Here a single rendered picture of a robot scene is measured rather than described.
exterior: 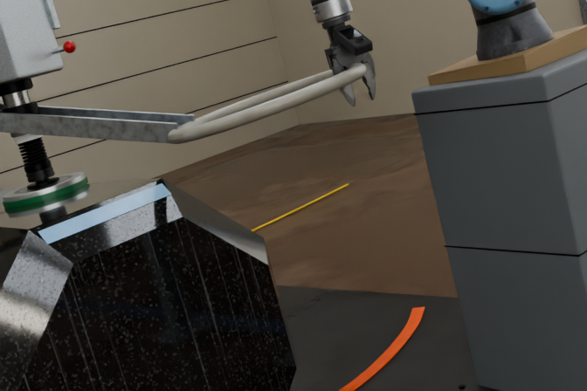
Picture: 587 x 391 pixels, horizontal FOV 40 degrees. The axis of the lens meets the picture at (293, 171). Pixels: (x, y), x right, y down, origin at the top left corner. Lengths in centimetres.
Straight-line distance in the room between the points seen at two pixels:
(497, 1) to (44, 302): 114
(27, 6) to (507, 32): 118
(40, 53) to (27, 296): 70
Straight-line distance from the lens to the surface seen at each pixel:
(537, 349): 214
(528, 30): 203
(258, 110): 164
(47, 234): 171
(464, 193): 207
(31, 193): 208
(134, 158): 779
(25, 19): 211
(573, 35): 211
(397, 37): 758
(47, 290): 167
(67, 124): 203
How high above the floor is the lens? 109
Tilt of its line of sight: 10 degrees down
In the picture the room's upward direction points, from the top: 15 degrees counter-clockwise
